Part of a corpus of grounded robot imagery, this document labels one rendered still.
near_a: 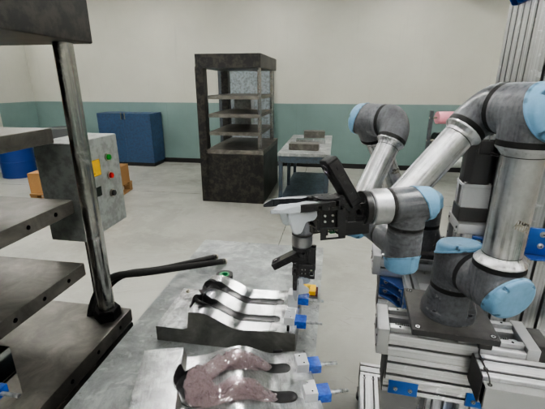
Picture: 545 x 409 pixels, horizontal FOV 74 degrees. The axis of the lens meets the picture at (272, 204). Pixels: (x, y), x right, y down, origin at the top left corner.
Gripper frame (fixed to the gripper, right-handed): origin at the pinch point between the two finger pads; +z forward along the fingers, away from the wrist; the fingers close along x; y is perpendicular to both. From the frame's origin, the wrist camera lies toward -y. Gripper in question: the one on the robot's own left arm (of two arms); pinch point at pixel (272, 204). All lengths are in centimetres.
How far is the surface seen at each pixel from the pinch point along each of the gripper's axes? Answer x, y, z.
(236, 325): 48, 51, 4
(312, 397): 15, 57, -13
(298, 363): 26, 54, -12
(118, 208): 107, 18, 50
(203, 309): 52, 45, 15
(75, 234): 88, 24, 63
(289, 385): 22, 58, -8
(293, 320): 43, 49, -15
